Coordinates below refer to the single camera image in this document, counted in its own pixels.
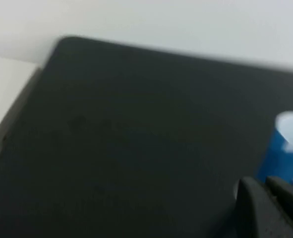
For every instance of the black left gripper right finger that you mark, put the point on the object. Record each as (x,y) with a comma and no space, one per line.
(290,205)

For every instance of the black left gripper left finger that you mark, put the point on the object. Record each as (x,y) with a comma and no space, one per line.
(252,208)

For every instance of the blue paper wrapped glass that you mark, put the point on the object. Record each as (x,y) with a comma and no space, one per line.
(277,153)

